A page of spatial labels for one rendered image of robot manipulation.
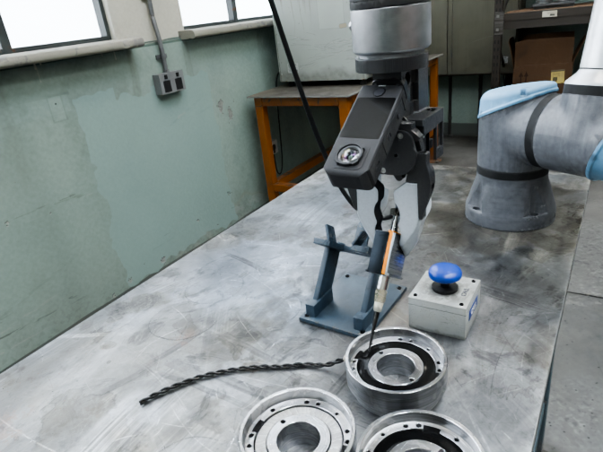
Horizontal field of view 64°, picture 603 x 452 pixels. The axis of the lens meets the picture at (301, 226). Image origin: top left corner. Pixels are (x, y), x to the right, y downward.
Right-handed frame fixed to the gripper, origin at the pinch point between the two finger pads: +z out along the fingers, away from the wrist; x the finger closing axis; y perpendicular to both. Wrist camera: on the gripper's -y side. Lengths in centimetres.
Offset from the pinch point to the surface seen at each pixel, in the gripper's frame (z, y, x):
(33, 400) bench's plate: 12.9, -28.3, 32.8
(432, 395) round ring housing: 10.4, -9.5, -8.2
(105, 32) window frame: -25, 89, 166
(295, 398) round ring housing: 10.0, -16.1, 3.2
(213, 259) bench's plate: 13.0, 6.9, 37.2
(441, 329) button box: 12.3, 3.4, -4.6
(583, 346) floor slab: 94, 118, -15
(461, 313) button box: 9.4, 3.5, -7.0
